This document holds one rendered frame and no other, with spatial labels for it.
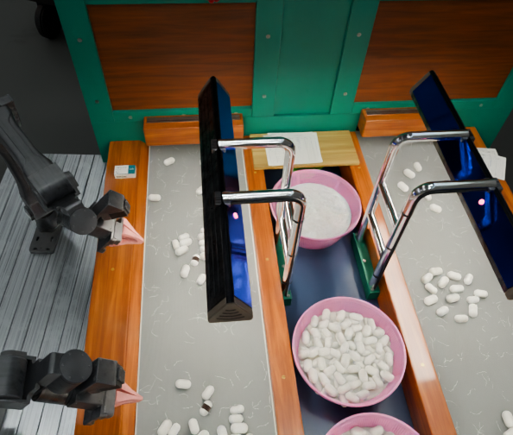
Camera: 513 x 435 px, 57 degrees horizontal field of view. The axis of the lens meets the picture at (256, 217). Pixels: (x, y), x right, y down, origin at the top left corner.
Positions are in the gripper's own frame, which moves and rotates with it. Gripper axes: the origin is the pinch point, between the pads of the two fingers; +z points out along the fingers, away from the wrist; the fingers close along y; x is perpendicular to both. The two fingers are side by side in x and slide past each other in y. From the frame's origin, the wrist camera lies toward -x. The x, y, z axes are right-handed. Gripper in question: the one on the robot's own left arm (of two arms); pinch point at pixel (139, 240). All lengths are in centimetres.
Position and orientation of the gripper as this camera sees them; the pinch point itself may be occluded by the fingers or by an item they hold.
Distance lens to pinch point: 119.8
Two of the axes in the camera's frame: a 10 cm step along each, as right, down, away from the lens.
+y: -1.0, -7.9, 6.0
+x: -6.8, 5.0, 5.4
